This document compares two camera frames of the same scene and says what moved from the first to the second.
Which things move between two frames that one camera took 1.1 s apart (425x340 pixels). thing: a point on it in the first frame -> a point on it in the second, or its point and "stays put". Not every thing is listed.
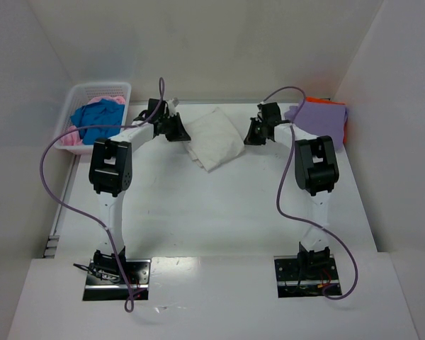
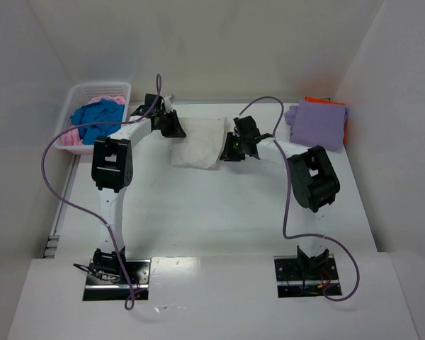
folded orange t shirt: (316, 100) stays put
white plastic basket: (79, 93) stays put
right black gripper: (257, 129) -> (234, 148)
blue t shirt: (103, 112) stays put
